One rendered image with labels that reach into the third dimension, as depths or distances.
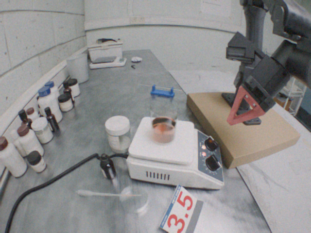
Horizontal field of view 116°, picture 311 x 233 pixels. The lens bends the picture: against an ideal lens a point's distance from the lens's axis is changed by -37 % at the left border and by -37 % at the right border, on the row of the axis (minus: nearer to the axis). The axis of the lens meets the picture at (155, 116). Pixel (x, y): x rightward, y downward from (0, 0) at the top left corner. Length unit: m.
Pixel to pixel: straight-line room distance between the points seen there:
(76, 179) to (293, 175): 0.57
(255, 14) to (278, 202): 0.50
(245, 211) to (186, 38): 1.73
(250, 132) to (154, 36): 1.48
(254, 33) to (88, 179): 0.58
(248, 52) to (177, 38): 1.54
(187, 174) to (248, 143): 0.20
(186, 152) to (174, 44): 1.60
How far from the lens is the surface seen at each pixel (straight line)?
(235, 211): 0.35
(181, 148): 0.29
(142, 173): 0.31
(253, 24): 0.51
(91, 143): 0.45
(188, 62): 1.91
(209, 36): 1.96
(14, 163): 0.46
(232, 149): 0.39
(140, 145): 0.29
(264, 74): 0.29
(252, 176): 0.42
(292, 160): 0.55
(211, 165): 0.32
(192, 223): 0.31
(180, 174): 0.29
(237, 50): 0.31
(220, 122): 0.46
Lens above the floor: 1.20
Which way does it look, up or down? 35 degrees down
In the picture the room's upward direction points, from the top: straight up
